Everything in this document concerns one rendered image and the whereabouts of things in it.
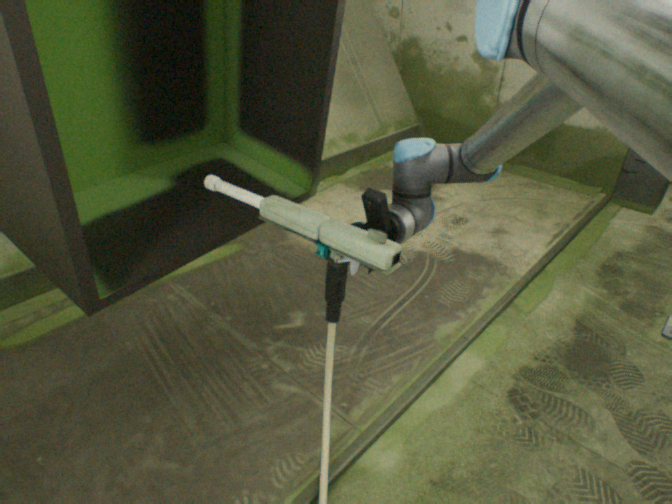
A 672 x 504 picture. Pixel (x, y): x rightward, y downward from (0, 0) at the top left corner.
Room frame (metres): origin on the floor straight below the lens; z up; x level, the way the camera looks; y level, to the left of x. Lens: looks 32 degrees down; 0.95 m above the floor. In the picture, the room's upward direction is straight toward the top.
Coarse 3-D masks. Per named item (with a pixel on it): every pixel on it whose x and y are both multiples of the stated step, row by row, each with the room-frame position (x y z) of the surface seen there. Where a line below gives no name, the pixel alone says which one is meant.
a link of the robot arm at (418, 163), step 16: (400, 144) 0.97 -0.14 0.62; (416, 144) 0.95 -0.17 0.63; (432, 144) 0.95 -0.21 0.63; (400, 160) 0.94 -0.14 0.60; (416, 160) 0.93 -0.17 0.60; (432, 160) 0.94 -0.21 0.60; (448, 160) 0.94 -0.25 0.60; (400, 176) 0.94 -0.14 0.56; (416, 176) 0.93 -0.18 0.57; (432, 176) 0.93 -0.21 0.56; (400, 192) 0.93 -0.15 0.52; (416, 192) 0.92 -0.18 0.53
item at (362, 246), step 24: (240, 192) 0.86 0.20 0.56; (264, 216) 0.80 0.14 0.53; (288, 216) 0.76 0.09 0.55; (312, 216) 0.74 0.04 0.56; (312, 240) 0.72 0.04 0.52; (336, 240) 0.69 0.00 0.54; (360, 240) 0.66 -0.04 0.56; (384, 240) 0.65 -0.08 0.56; (336, 264) 0.69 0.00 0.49; (384, 264) 0.63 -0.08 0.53; (336, 288) 0.69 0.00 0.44; (336, 312) 0.69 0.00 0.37
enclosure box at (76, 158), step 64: (0, 0) 0.52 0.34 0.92; (64, 0) 0.92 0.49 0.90; (128, 0) 1.02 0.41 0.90; (192, 0) 1.14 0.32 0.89; (256, 0) 1.15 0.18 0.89; (320, 0) 1.03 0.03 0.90; (0, 64) 0.55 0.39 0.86; (64, 64) 0.92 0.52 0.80; (128, 64) 1.02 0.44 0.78; (192, 64) 1.15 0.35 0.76; (256, 64) 1.16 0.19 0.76; (320, 64) 1.04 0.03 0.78; (0, 128) 0.61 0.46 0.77; (64, 128) 0.91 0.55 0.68; (128, 128) 1.02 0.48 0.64; (192, 128) 1.17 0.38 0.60; (256, 128) 1.17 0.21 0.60; (320, 128) 1.01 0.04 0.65; (0, 192) 0.69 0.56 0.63; (64, 192) 0.56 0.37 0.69; (128, 192) 0.95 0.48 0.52; (192, 192) 0.99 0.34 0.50; (256, 192) 1.02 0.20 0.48; (64, 256) 0.58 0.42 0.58; (128, 256) 0.74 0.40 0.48; (192, 256) 0.75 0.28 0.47
